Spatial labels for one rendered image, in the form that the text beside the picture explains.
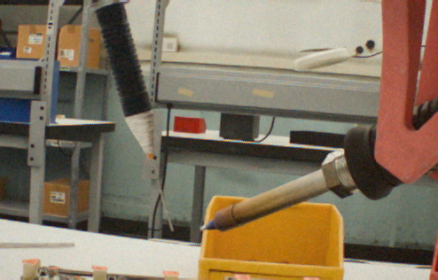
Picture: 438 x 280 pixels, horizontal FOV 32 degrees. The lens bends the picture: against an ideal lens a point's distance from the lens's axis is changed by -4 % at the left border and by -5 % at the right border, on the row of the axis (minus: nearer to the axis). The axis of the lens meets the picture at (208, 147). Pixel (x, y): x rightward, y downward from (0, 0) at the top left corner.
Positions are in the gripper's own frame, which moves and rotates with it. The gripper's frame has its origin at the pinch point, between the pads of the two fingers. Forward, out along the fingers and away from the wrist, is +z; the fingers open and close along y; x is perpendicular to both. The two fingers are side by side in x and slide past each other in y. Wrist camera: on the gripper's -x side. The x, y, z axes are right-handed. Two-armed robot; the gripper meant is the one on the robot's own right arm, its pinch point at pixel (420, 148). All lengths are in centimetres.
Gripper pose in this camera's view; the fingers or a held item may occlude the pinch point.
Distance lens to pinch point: 24.3
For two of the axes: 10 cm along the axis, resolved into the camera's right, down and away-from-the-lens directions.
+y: -6.5, 0.0, -7.6
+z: -4.1, 8.4, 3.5
